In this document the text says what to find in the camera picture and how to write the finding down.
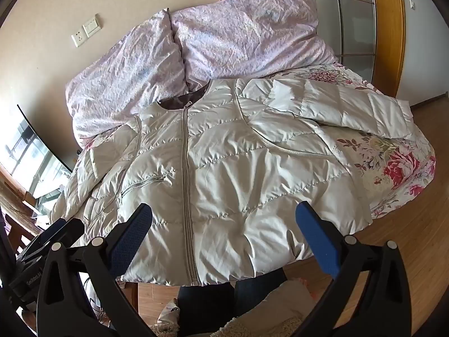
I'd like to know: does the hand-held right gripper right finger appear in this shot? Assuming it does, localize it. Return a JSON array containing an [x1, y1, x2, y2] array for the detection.
[[295, 201, 421, 337]]

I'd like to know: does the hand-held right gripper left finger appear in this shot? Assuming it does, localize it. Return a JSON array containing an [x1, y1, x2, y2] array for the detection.
[[37, 203, 155, 337]]

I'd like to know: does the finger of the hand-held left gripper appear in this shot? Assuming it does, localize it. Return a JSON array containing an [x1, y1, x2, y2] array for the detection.
[[48, 218, 85, 251]]

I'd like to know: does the white puffer jacket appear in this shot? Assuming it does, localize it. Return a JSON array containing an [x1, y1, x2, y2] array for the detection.
[[49, 77, 414, 286]]

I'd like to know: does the person's right leg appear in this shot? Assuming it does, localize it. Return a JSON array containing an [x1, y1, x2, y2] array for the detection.
[[233, 268, 283, 318]]

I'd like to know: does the person's leg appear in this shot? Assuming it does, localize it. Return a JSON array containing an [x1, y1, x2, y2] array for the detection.
[[233, 268, 283, 318], [178, 281, 236, 337]]

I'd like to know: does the beige fleece garment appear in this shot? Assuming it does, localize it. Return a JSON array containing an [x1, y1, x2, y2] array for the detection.
[[210, 280, 318, 337]]

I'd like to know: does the patterned slipper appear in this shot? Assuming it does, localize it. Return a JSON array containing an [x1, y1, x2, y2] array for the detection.
[[157, 298, 182, 334]]

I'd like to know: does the person's left leg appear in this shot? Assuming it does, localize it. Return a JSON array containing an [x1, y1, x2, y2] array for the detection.
[[178, 281, 236, 337]]

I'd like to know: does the floral bed sheet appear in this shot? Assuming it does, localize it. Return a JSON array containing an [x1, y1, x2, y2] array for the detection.
[[72, 61, 437, 220]]

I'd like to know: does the lilac crinkled pillow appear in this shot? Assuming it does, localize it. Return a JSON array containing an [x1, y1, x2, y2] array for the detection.
[[65, 9, 186, 141], [170, 0, 339, 81]]

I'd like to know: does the frosted glass sliding door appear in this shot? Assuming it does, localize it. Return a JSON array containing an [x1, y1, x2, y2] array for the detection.
[[305, 0, 377, 75]]

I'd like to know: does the wooden door frame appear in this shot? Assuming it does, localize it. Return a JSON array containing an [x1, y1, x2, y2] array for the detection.
[[294, 0, 407, 101]]

